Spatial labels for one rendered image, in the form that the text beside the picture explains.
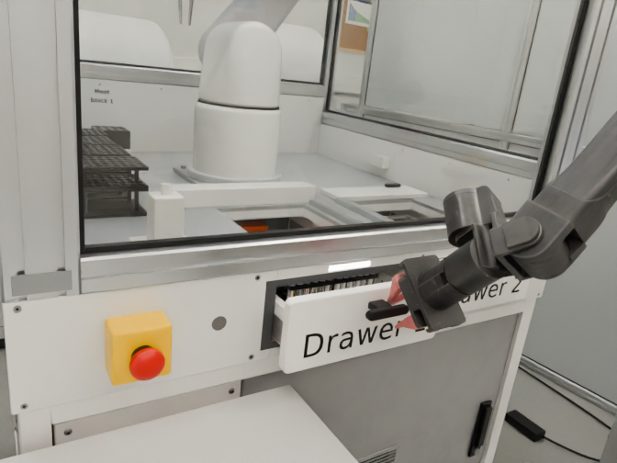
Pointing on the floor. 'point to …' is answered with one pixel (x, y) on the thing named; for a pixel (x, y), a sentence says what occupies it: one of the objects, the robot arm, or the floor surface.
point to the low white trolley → (212, 436)
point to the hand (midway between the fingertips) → (396, 313)
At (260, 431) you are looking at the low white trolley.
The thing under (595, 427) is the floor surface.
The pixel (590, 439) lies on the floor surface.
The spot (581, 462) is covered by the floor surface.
